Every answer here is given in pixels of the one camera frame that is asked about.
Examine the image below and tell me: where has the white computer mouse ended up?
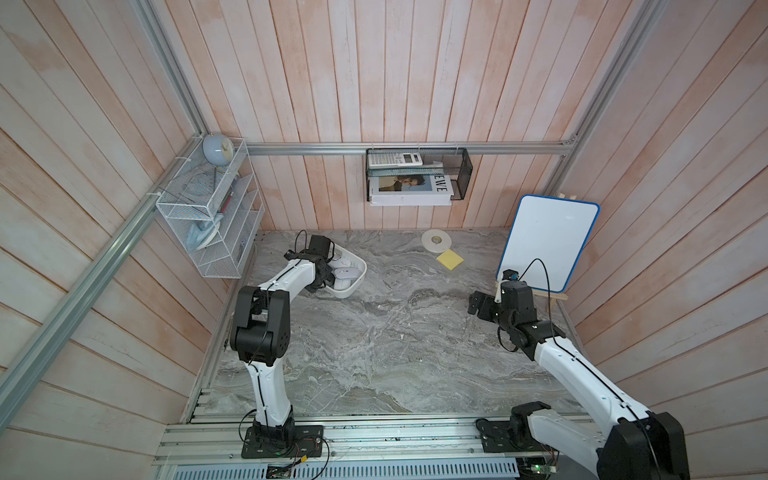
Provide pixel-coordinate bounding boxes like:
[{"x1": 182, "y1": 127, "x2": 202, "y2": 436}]
[{"x1": 333, "y1": 267, "x2": 362, "y2": 282}]

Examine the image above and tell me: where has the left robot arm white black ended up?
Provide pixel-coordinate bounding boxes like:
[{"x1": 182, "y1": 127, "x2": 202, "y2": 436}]
[{"x1": 229, "y1": 235, "x2": 335, "y2": 450}]

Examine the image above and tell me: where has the blue framed whiteboard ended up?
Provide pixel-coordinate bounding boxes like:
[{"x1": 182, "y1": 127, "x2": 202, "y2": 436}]
[{"x1": 496, "y1": 194, "x2": 601, "y2": 295}]

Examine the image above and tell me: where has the black mesh wall basket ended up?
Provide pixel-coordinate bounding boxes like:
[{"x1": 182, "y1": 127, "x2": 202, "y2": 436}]
[{"x1": 365, "y1": 147, "x2": 473, "y2": 203}]

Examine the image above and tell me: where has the aluminium front rail frame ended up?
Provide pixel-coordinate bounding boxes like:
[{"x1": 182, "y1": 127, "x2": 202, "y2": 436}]
[{"x1": 153, "y1": 410, "x2": 605, "y2": 479}]

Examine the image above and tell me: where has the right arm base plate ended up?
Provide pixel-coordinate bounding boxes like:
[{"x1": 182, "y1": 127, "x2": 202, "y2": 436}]
[{"x1": 475, "y1": 418, "x2": 554, "y2": 454}]

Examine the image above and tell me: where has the white magazine book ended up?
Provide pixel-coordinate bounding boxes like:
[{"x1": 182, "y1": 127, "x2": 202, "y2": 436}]
[{"x1": 368, "y1": 174, "x2": 454, "y2": 207}]

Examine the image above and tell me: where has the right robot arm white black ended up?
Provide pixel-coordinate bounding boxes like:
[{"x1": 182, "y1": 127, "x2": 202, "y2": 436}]
[{"x1": 468, "y1": 277, "x2": 690, "y2": 479}]

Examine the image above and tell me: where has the white mouse in box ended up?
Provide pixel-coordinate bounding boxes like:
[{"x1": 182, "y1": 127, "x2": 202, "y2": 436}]
[{"x1": 329, "y1": 256, "x2": 353, "y2": 269}]

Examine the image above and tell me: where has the green thin book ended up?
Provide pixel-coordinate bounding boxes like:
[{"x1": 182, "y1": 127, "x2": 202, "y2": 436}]
[{"x1": 366, "y1": 163, "x2": 445, "y2": 177}]

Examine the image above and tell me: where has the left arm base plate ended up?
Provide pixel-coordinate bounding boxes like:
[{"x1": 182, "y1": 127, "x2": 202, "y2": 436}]
[{"x1": 241, "y1": 422, "x2": 324, "y2": 459}]

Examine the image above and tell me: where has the yellow sticky note pad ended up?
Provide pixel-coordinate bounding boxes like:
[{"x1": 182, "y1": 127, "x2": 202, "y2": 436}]
[{"x1": 436, "y1": 249, "x2": 464, "y2": 271}]

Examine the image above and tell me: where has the white calculator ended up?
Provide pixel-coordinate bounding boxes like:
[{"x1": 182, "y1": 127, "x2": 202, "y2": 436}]
[{"x1": 367, "y1": 151, "x2": 423, "y2": 169}]

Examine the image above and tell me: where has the white plastic storage box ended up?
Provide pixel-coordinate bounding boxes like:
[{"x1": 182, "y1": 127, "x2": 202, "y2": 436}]
[{"x1": 326, "y1": 244, "x2": 368, "y2": 299}]

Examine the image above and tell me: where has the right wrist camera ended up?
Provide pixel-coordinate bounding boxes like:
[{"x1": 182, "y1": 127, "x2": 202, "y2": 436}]
[{"x1": 499, "y1": 269, "x2": 520, "y2": 283}]

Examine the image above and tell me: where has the white wire wall rack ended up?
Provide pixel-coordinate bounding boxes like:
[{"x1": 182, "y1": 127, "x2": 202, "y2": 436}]
[{"x1": 156, "y1": 135, "x2": 265, "y2": 279}]

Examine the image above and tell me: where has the white tape roll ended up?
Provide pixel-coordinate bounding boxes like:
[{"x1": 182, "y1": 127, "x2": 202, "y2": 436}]
[{"x1": 421, "y1": 229, "x2": 452, "y2": 254}]

